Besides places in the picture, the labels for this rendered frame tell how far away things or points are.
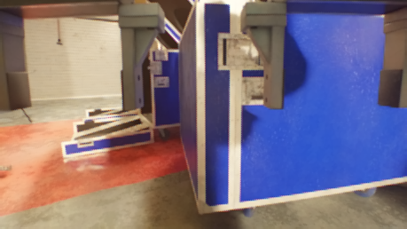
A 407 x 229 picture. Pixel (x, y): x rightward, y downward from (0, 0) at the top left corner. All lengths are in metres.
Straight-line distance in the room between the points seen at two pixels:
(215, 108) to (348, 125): 0.60
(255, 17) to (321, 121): 0.79
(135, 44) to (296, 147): 0.80
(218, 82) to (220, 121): 0.14
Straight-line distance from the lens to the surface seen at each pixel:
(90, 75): 7.89
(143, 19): 0.21
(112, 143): 2.10
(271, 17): 0.21
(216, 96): 0.73
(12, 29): 0.30
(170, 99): 2.12
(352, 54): 1.04
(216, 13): 0.76
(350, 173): 1.15
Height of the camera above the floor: 0.69
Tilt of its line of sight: 7 degrees down
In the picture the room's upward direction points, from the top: straight up
